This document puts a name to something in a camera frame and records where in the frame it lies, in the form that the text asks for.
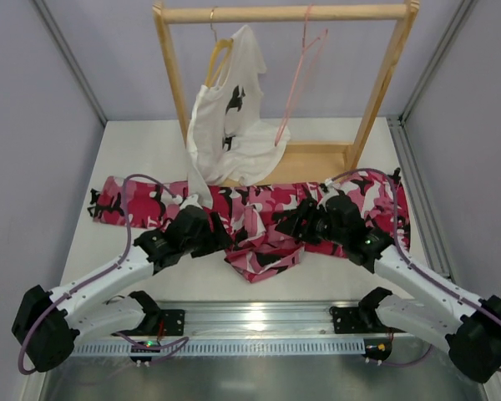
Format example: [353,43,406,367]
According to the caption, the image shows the aluminium frame rail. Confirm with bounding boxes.
[35,299,489,338]

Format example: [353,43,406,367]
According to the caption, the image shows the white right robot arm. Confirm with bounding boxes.
[273,194,501,383]

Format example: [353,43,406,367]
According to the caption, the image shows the wooden clothes rack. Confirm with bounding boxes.
[153,1,419,184]

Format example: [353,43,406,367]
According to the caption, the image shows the pink wire clothes hanger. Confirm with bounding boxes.
[274,3,328,146]

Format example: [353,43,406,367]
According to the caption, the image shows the pink camouflage trousers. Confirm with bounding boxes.
[87,170,411,283]

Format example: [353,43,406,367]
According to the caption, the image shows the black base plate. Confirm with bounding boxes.
[329,306,367,334]
[155,309,185,338]

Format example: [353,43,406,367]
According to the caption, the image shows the white printed t-shirt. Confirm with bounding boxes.
[186,25,291,207]

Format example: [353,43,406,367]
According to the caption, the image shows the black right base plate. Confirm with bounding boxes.
[329,306,367,334]

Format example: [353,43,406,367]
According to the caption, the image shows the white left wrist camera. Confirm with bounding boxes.
[172,194,202,210]

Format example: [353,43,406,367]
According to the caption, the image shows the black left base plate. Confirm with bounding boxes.
[155,309,185,338]

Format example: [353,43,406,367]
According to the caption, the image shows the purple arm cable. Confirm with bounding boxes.
[325,168,501,373]
[18,173,191,375]

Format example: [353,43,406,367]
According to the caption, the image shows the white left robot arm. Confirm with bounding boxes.
[12,206,232,375]

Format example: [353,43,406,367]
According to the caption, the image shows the yellow clothes hanger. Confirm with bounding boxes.
[204,6,234,88]

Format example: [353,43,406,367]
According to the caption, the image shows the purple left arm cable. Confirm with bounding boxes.
[18,173,191,375]

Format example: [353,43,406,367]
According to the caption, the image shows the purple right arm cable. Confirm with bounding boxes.
[325,168,501,373]

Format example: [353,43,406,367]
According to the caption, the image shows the slotted cable duct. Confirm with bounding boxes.
[72,337,366,358]

